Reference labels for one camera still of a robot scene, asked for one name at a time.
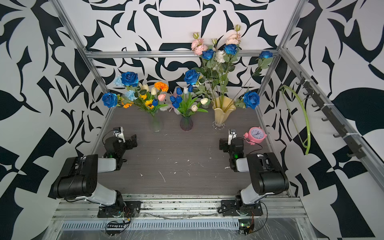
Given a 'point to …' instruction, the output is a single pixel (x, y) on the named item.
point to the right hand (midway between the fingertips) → (230, 136)
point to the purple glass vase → (186, 123)
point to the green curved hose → (308, 144)
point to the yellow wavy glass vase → (222, 106)
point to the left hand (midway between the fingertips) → (126, 134)
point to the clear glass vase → (156, 124)
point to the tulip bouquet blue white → (185, 102)
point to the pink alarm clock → (256, 134)
